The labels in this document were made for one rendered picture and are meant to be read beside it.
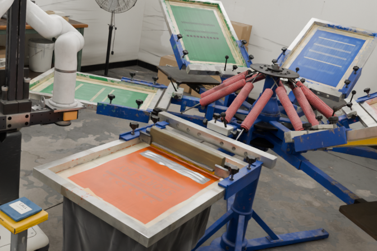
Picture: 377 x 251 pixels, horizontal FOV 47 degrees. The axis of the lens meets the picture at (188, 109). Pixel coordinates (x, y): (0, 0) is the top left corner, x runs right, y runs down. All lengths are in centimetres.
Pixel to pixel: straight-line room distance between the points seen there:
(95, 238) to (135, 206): 23
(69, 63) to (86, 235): 72
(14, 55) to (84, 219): 70
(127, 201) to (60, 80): 62
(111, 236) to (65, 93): 66
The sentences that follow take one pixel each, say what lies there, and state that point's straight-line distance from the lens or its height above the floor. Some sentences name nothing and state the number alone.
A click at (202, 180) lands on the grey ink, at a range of 187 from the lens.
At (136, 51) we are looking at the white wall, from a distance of 751.
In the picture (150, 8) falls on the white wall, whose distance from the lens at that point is 735.
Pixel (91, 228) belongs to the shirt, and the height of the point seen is 81.
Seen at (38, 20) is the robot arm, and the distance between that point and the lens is 193.
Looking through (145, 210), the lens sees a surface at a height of 96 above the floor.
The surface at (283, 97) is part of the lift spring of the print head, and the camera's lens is 242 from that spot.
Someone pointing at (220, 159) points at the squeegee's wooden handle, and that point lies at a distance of 187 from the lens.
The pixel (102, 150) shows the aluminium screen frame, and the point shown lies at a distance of 194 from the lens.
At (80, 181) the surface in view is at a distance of 175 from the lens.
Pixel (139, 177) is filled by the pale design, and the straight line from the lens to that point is 182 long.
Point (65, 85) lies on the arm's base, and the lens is 194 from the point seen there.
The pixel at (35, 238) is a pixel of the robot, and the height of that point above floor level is 28.
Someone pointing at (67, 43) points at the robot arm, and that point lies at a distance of 189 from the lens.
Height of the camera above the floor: 182
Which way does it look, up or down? 19 degrees down
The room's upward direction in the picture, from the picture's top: 10 degrees clockwise
